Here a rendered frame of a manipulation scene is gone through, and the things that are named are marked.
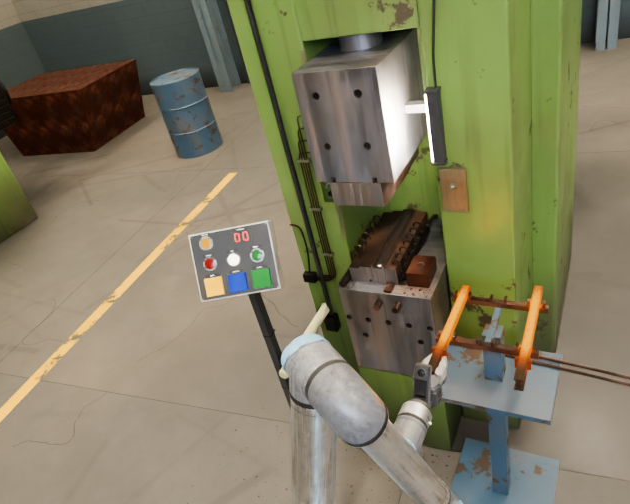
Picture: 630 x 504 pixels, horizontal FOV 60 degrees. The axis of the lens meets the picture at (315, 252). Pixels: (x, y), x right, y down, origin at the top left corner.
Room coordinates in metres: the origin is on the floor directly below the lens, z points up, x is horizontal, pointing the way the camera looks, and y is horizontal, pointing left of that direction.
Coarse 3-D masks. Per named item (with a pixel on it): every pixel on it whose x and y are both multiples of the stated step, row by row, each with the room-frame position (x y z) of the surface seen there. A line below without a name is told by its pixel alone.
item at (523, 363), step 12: (540, 288) 1.37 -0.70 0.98; (540, 300) 1.32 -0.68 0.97; (528, 312) 1.28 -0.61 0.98; (528, 324) 1.23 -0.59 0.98; (528, 336) 1.18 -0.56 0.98; (528, 348) 1.13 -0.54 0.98; (516, 360) 1.10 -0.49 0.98; (528, 360) 1.09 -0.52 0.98; (516, 372) 1.05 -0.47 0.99; (516, 384) 1.03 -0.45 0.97
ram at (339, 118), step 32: (384, 32) 2.03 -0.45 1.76; (416, 32) 1.98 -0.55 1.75; (320, 64) 1.83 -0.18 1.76; (352, 64) 1.73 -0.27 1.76; (384, 64) 1.70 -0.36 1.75; (416, 64) 1.95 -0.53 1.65; (320, 96) 1.76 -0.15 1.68; (352, 96) 1.70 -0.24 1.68; (384, 96) 1.67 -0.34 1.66; (416, 96) 1.92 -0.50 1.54; (320, 128) 1.78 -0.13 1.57; (352, 128) 1.71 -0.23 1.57; (384, 128) 1.65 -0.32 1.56; (416, 128) 1.88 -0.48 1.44; (320, 160) 1.79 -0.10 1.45; (352, 160) 1.72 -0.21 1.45; (384, 160) 1.66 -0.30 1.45
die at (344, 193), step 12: (408, 168) 1.90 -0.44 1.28; (396, 180) 1.79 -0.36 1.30; (336, 192) 1.77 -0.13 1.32; (348, 192) 1.75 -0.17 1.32; (360, 192) 1.72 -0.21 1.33; (372, 192) 1.69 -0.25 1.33; (384, 192) 1.69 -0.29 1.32; (336, 204) 1.78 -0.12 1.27; (348, 204) 1.75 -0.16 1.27; (360, 204) 1.72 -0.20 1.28; (372, 204) 1.70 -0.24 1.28; (384, 204) 1.67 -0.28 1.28
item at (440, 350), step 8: (464, 288) 1.48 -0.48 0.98; (464, 296) 1.44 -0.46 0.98; (456, 304) 1.41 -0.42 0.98; (464, 304) 1.41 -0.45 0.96; (456, 312) 1.37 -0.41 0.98; (448, 320) 1.34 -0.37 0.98; (456, 320) 1.34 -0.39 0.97; (448, 328) 1.30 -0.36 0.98; (440, 336) 1.28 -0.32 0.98; (448, 336) 1.27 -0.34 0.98; (440, 344) 1.24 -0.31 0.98; (448, 344) 1.26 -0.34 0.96; (432, 352) 1.23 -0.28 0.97; (440, 352) 1.21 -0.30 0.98; (432, 360) 1.18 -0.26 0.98; (440, 360) 1.20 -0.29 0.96; (432, 368) 1.15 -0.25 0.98
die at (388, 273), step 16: (384, 224) 2.01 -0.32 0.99; (416, 224) 1.94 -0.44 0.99; (368, 240) 1.94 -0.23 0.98; (384, 240) 1.89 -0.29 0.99; (400, 240) 1.86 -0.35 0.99; (368, 256) 1.81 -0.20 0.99; (400, 256) 1.75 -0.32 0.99; (352, 272) 1.78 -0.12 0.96; (368, 272) 1.74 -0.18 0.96; (384, 272) 1.70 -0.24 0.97
